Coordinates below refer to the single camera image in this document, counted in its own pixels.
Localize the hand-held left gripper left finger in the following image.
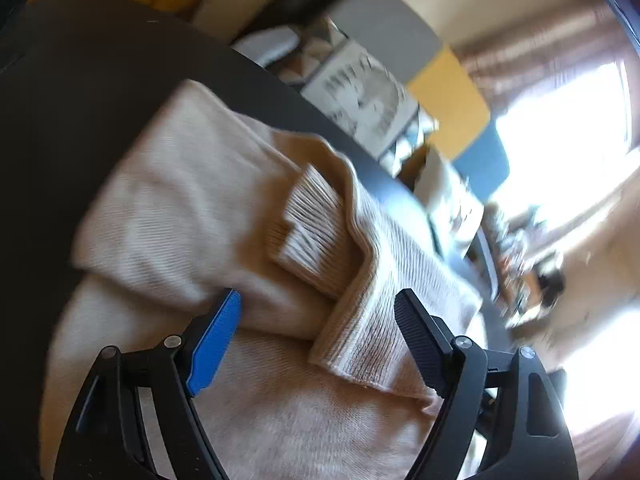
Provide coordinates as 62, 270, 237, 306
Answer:
52, 287, 243, 480

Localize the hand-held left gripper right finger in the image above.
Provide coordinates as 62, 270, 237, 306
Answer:
393, 288, 581, 480

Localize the beige knitted sweater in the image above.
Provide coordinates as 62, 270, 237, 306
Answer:
37, 78, 488, 480

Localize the cluttered wooden shelf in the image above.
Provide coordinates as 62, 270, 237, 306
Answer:
480, 205, 568, 326

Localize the deer print cushion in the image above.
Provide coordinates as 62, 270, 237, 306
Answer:
400, 145, 486, 256

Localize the grey yellow blue sofa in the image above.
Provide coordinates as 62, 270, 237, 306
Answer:
330, 0, 511, 206

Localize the tiger print cushion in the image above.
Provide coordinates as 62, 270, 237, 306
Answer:
277, 17, 441, 173

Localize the bright window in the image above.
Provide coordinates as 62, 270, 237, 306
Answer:
487, 60, 640, 241

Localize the light grey armrest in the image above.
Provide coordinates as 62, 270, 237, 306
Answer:
232, 27, 301, 67

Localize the patterned curtain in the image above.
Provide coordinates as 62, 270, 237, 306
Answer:
457, 5, 626, 106

